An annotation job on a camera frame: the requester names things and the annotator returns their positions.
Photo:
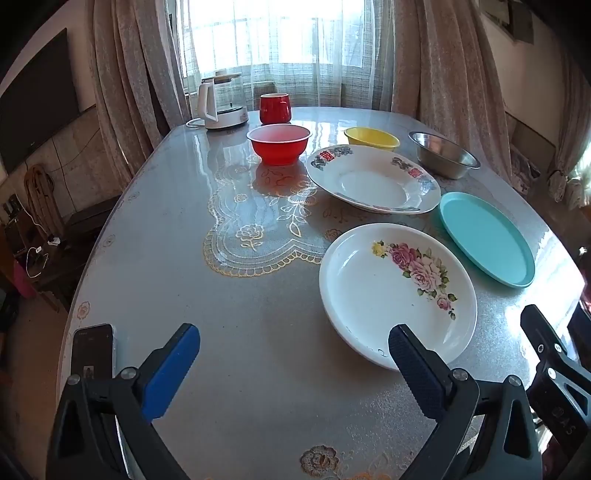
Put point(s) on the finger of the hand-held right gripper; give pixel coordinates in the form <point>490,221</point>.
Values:
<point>547,339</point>

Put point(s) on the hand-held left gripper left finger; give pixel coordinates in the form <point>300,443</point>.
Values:
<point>171,364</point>

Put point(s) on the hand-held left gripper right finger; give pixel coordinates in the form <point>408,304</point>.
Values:
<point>415,369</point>

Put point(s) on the white plate with rose print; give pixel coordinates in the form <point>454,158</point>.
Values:
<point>383,304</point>

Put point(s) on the teal plastic plate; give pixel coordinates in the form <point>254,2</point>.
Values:
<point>489,240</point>

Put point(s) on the large white plate red print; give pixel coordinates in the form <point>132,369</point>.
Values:
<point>369,180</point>

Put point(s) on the stainless steel bowl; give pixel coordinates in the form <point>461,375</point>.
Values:
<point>443,159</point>

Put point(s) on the yellow plastic bowl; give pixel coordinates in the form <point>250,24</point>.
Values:
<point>371,138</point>

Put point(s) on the red plastic bowl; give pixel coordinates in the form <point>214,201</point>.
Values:
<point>279,147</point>

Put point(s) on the black smartphone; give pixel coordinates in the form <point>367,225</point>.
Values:
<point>92,350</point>

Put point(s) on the low wooden cabinet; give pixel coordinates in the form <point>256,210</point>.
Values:
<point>78,230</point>

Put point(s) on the pink object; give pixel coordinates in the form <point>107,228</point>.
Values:
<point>24,281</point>

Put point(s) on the glass kettle with white base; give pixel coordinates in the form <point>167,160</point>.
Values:
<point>221,115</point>

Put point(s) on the red mug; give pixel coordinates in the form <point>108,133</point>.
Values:
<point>274,113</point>

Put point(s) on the beige patterned curtain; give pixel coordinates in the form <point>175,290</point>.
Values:
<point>443,69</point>
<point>124,78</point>

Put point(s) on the black television screen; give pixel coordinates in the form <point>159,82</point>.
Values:
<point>37,101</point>

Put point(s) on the white sheer curtain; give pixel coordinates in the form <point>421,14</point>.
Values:
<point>295,41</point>

